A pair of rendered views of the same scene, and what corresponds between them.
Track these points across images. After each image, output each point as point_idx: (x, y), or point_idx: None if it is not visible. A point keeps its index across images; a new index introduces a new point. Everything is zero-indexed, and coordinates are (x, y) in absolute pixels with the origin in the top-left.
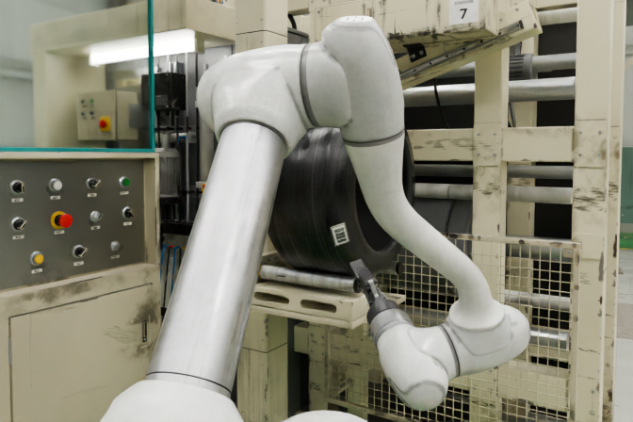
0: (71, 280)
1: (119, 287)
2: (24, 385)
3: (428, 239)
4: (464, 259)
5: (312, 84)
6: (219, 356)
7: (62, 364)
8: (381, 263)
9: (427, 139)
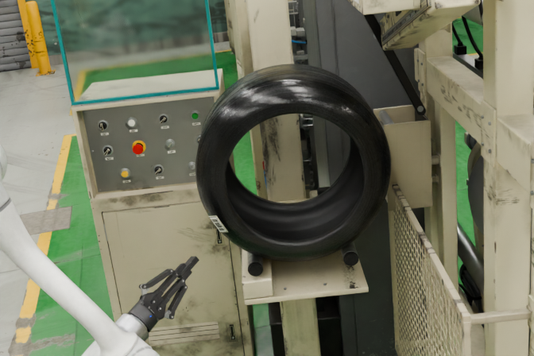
0: (152, 190)
1: (189, 200)
2: (118, 255)
3: (43, 287)
4: (75, 308)
5: None
6: None
7: (145, 247)
8: (297, 253)
9: (463, 102)
